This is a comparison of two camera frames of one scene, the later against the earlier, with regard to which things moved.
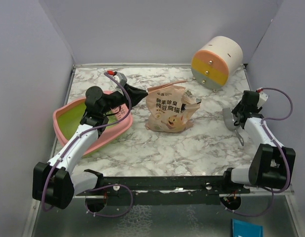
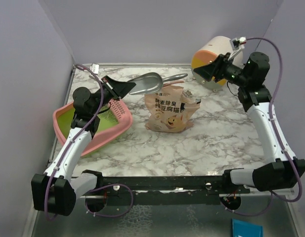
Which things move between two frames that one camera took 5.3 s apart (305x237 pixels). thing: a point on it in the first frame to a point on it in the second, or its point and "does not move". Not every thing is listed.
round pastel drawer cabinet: [218, 58] does not move
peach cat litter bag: [168, 107] does not move
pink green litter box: [66, 120] does not move
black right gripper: [237, 109] to [215, 68]
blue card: [243, 228] does not move
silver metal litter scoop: [229, 122] to [151, 83]
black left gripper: [135, 95] to [118, 89]
